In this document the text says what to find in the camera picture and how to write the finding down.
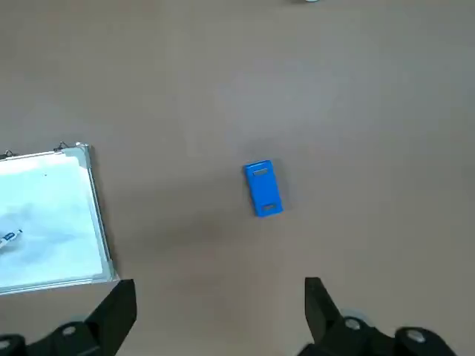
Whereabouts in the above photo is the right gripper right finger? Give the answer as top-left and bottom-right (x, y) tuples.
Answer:
(296, 276), (457, 356)

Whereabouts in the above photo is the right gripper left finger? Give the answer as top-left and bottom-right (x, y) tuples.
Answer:
(0, 278), (137, 356)

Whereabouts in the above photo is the white marker dark cap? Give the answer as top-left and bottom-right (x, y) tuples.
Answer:
(0, 228), (24, 253)

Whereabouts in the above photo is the blue whiteboard eraser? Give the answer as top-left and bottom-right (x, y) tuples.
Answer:
(243, 159), (285, 219)

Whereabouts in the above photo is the silver framed whiteboard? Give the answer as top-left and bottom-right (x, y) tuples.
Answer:
(0, 142), (120, 297)

